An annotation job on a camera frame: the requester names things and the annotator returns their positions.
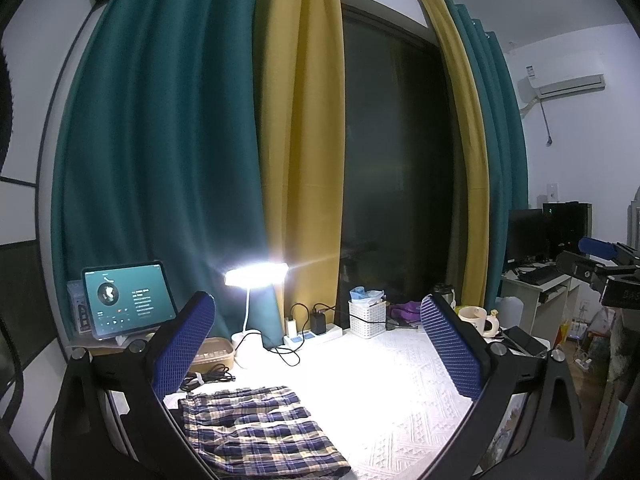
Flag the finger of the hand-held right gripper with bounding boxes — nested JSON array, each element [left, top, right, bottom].
[[578, 236, 640, 265], [556, 251, 640, 291]]

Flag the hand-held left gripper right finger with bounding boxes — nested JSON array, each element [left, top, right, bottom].
[[419, 293, 593, 480]]

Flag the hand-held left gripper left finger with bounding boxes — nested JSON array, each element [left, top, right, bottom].
[[50, 290, 221, 480]]

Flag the plaid pants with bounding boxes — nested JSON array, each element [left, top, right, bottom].
[[177, 386, 352, 480]]

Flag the beige lidded container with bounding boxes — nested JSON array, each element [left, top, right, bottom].
[[192, 336, 236, 372]]

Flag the white cartoon mug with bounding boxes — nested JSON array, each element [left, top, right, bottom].
[[458, 306, 501, 337]]

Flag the black keyboard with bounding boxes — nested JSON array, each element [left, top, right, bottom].
[[517, 266, 563, 283]]

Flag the steel tumbler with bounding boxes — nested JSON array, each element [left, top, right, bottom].
[[432, 282, 457, 311]]

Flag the white tablet stand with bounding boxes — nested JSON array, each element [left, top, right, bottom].
[[114, 327, 158, 348]]

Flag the purple cloth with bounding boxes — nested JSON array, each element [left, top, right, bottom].
[[389, 301, 423, 328]]

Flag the black computer monitor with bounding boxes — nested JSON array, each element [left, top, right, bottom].
[[506, 208, 547, 267]]

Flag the white computer desk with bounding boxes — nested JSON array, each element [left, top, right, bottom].
[[499, 265, 583, 351]]

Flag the white desk lamp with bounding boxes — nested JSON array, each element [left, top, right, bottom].
[[224, 262, 290, 370]]

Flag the white plastic jug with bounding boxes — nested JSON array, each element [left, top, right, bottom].
[[497, 296, 523, 331]]

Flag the tablet with dark screen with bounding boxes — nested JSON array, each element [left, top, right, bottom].
[[81, 260, 177, 338]]

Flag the black smartphone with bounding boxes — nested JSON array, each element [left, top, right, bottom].
[[501, 326, 549, 359]]

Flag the white perforated basket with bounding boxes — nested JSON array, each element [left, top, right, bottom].
[[348, 300, 388, 337]]

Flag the white textured tablecloth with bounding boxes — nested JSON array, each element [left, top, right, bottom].
[[107, 327, 553, 480]]

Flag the plastic bag of blue masks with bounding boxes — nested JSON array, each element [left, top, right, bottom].
[[350, 286, 386, 306]]

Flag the light blue box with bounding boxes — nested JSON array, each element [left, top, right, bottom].
[[66, 280, 94, 334]]

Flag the white power strip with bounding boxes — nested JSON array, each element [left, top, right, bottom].
[[283, 324, 345, 347]]

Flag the teal curtain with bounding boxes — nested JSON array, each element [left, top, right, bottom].
[[50, 0, 281, 351], [440, 0, 531, 306]]

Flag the yellow curtain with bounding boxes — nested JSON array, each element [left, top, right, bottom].
[[415, 0, 491, 311], [255, 0, 347, 323]]

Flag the white air conditioner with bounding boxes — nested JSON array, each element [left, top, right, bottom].
[[517, 62, 606, 101]]

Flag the dark window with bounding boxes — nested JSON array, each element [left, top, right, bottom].
[[337, 0, 468, 331]]

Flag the black charging cable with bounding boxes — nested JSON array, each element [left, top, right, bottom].
[[270, 302, 313, 367], [312, 302, 388, 323]]

